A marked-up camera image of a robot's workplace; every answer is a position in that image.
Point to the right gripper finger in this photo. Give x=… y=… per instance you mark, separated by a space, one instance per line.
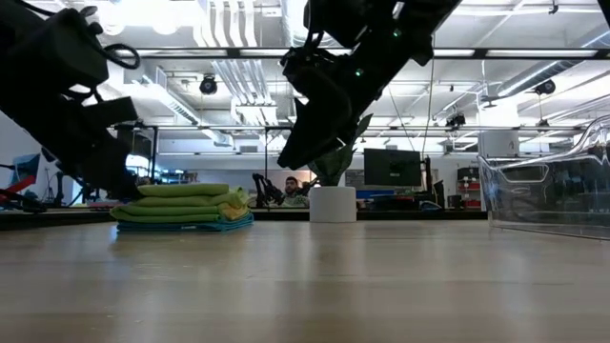
x=329 y=150
x=305 y=147

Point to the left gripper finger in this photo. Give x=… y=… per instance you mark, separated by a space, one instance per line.
x=116 y=178

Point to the green microfiber towel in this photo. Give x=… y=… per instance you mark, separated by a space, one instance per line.
x=162 y=213

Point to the lime microfiber towel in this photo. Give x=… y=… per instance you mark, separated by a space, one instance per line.
x=186 y=193

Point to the blue microfiber towel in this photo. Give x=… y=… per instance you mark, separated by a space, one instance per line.
x=190 y=227

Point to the yellow microfiber towel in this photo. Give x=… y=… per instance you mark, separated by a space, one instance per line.
x=236 y=209

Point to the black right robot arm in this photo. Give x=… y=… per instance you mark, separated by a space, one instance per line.
x=376 y=24

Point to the black background robot arm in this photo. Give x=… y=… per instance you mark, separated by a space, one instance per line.
x=264 y=188

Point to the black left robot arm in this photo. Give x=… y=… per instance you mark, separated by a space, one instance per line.
x=43 y=52

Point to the green snake plant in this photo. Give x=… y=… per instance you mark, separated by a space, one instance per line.
x=336 y=164

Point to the person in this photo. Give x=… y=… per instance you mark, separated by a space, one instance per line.
x=293 y=193

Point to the white plant pot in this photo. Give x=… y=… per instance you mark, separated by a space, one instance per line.
x=332 y=202

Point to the blue and red machine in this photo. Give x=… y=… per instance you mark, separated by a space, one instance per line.
x=24 y=174

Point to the blue storage shelf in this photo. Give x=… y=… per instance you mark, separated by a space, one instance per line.
x=178 y=177

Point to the black monitor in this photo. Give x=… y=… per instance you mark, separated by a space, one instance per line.
x=392 y=167

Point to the black background table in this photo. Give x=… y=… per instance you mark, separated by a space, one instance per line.
x=47 y=220

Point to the black ceiling spotlight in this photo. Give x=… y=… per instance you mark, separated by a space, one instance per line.
x=208 y=86
x=456 y=120
x=544 y=87

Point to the red and white device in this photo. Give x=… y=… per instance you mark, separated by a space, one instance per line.
x=469 y=183

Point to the clear plastic bin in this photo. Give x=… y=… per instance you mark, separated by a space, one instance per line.
x=548 y=190

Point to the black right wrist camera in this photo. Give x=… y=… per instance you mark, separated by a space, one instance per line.
x=305 y=64

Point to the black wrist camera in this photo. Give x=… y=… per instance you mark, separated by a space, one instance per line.
x=112 y=110
x=305 y=64

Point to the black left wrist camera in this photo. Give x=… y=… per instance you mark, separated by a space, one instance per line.
x=112 y=110

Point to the black aluminium rig frame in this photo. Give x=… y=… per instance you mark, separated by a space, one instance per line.
x=524 y=53

